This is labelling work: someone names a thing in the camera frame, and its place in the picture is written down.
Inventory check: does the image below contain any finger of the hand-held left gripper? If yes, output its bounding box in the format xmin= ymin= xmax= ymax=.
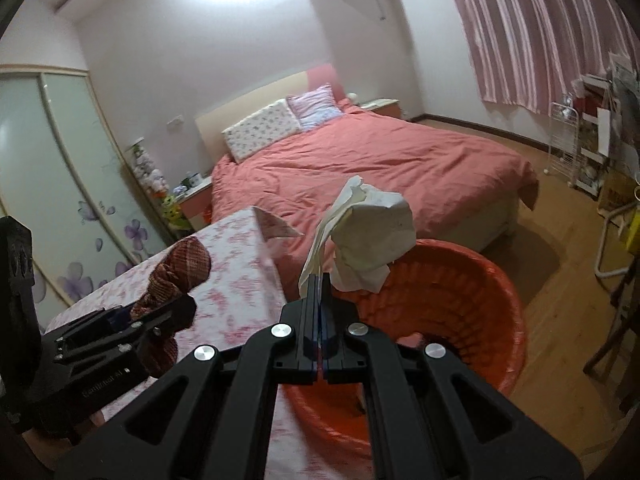
xmin=54 ymin=307 xmax=133 ymax=362
xmin=131 ymin=293 xmax=197 ymax=357

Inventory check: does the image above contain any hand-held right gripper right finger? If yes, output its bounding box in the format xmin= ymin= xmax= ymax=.
xmin=320 ymin=274 xmax=584 ymax=480

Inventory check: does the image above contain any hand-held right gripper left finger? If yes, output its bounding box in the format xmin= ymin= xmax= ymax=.
xmin=54 ymin=274 xmax=321 ymax=480

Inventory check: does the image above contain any red patterned cloth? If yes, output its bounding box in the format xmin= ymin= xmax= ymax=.
xmin=129 ymin=236 xmax=213 ymax=379

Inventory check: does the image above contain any white tissue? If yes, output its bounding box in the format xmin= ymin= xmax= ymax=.
xmin=298 ymin=176 xmax=417 ymax=303

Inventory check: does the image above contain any orange plastic basket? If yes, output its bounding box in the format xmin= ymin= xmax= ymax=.
xmin=277 ymin=239 xmax=529 ymax=448

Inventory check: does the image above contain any pink floral tablecloth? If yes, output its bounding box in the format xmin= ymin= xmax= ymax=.
xmin=42 ymin=206 xmax=375 ymax=480

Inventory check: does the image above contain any yellow green plush toy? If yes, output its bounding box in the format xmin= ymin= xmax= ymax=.
xmin=161 ymin=191 xmax=189 ymax=227

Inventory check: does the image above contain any pink white nightstand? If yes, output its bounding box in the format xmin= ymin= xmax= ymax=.
xmin=361 ymin=98 xmax=404 ymax=120
xmin=177 ymin=179 xmax=217 ymax=234

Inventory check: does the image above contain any bundle of plush toys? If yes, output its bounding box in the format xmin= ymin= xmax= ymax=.
xmin=131 ymin=140 xmax=169 ymax=194

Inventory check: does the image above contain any bed with red duvet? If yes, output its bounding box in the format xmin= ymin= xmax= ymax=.
xmin=195 ymin=64 xmax=541 ymax=283

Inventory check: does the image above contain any floral glass sliding wardrobe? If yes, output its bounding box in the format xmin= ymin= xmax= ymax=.
xmin=0 ymin=64 xmax=173 ymax=333

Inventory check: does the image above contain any white floral pillow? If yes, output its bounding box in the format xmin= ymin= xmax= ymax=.
xmin=222 ymin=100 xmax=303 ymax=163

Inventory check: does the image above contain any pink striped pillow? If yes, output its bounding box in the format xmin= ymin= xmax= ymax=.
xmin=286 ymin=84 xmax=347 ymax=132

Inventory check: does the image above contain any dark wooden furniture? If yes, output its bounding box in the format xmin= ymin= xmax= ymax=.
xmin=582 ymin=270 xmax=640 ymax=411

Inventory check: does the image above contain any yellow box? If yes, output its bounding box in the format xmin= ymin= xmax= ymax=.
xmin=597 ymin=170 xmax=640 ymax=217

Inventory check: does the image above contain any cluttered white shelf unit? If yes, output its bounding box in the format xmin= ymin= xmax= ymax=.
xmin=570 ymin=52 xmax=640 ymax=202

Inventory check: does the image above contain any pink striped curtain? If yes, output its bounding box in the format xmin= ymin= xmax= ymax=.
xmin=437 ymin=0 xmax=640 ymax=116

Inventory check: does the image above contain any white folding frame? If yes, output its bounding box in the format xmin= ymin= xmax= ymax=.
xmin=594 ymin=205 xmax=640 ymax=281

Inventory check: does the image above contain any white wire rack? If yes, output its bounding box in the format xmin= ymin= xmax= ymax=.
xmin=547 ymin=101 xmax=582 ymax=187

